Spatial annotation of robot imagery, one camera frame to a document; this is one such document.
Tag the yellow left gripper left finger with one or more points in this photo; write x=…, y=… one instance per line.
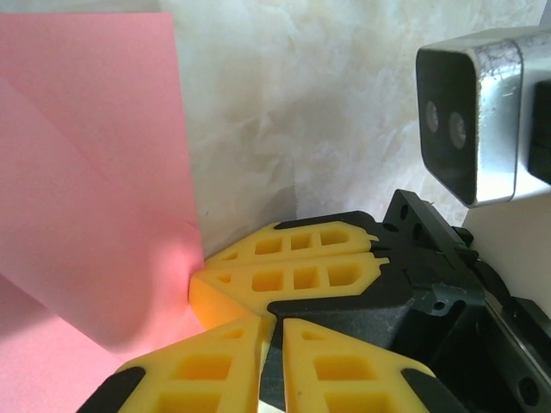
x=193, y=378

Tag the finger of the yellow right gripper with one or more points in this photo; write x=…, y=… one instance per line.
x=245, y=251
x=224, y=301

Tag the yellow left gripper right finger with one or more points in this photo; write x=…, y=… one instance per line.
x=344, y=378

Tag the pink paper sheet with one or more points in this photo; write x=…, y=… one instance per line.
x=86, y=150

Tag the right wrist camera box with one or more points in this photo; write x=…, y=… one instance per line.
x=452, y=107

